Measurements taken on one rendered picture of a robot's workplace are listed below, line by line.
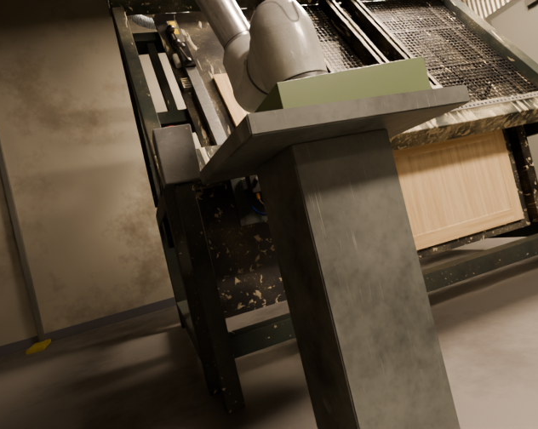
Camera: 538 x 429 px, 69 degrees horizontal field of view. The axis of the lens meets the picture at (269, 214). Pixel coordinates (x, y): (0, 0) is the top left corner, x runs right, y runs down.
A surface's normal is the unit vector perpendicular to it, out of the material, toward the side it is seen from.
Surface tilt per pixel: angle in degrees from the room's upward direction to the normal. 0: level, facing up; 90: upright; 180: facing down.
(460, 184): 90
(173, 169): 90
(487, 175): 90
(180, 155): 90
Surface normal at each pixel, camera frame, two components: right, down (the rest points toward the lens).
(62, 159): 0.33, -0.10
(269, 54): -0.68, 0.21
